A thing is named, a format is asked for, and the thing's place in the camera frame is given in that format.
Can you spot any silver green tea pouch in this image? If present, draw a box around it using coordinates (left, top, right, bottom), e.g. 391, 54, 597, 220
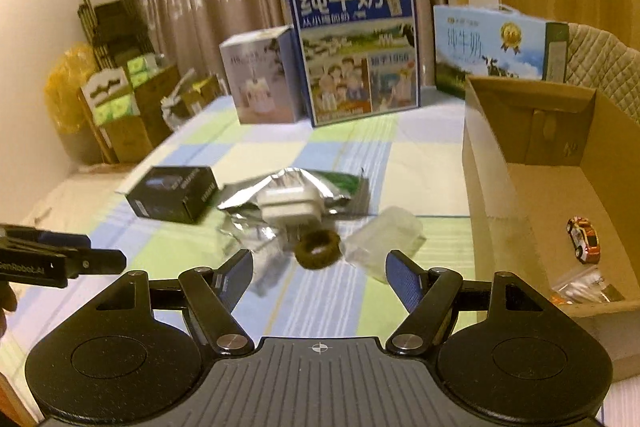
215, 167, 369, 251

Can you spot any black razor box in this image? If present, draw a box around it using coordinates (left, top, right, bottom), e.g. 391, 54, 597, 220
126, 166, 218, 225

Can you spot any orange white toy car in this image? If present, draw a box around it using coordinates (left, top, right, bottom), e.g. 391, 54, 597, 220
566, 216, 601, 265

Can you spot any left hand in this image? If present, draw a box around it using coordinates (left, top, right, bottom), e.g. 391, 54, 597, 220
0, 281, 17, 337

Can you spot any clear bag with hooks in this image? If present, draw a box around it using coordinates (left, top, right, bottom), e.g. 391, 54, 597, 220
220, 217, 292, 297

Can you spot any translucent plastic cup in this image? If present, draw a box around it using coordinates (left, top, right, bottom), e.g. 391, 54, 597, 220
341, 207, 425, 282

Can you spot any white plastic adapter block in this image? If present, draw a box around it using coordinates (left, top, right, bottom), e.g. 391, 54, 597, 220
256, 186, 323, 227

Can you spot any plaid bed sheet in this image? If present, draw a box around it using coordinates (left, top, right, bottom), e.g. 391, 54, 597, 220
0, 85, 640, 427

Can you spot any cardboard boxes pile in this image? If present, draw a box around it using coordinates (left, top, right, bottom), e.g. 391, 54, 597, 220
78, 54, 186, 164

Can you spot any crumpled plastic bag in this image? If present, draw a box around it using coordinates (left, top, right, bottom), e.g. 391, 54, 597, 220
160, 68, 222, 131

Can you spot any yellow plastic bag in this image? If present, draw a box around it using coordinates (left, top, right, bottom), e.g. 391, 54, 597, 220
43, 43, 99, 134

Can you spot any brown cardboard box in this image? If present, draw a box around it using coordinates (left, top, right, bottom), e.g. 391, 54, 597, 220
462, 77, 639, 381

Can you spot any black folding cart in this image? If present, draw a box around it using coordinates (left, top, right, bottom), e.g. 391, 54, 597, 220
77, 0, 154, 69

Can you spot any humidifier box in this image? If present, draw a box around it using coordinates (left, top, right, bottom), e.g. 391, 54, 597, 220
219, 26, 304, 124

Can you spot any light blue milk box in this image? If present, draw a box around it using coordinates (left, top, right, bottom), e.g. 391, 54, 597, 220
433, 4, 570, 98

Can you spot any blue milk carton box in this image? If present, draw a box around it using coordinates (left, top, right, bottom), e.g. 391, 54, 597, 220
286, 0, 420, 128

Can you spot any quilted beige cushion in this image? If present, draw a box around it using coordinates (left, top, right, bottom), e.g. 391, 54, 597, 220
565, 23, 640, 121

